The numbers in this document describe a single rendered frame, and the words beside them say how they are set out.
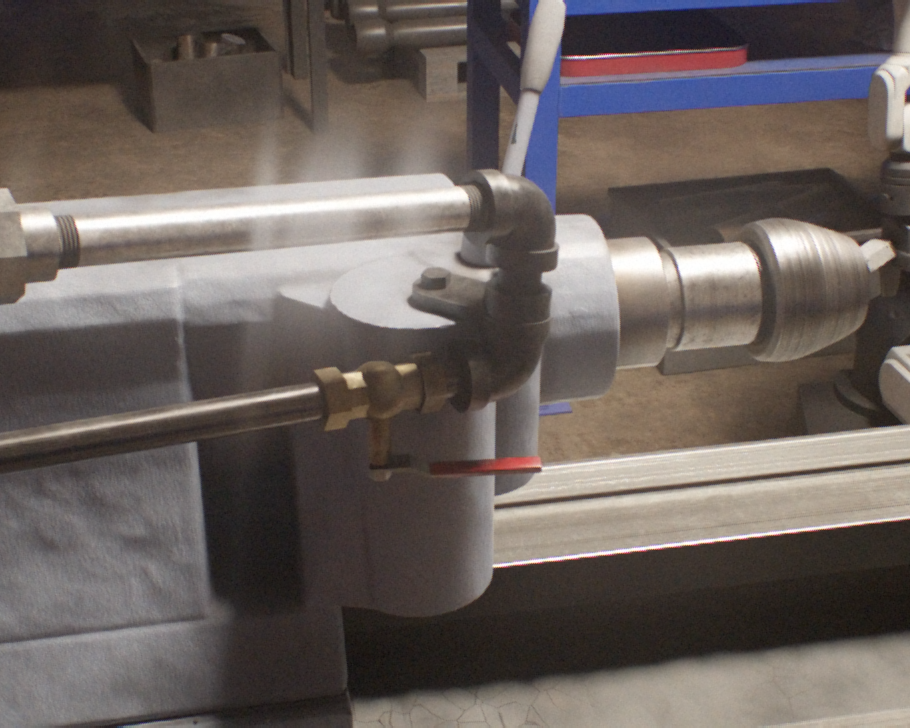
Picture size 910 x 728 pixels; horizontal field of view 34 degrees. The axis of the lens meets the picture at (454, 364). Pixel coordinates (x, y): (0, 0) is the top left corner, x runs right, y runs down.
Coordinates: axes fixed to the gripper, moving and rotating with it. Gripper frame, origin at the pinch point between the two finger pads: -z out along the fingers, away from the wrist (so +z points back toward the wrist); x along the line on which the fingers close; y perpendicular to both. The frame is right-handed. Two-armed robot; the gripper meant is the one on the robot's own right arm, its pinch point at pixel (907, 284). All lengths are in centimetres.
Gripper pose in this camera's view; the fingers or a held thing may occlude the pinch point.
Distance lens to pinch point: 227.8
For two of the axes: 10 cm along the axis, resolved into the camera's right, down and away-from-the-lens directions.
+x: 2.3, 2.7, -9.4
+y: 9.7, -1.1, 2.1
